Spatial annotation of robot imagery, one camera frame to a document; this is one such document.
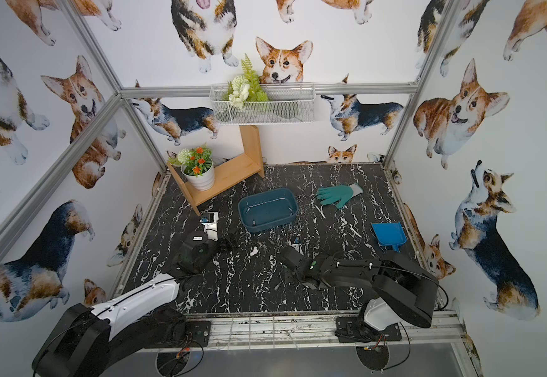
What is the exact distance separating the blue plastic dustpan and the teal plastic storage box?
0.35m

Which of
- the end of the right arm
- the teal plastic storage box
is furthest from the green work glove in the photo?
the end of the right arm

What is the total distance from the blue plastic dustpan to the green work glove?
165 mm

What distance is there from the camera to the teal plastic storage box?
0.99 metres
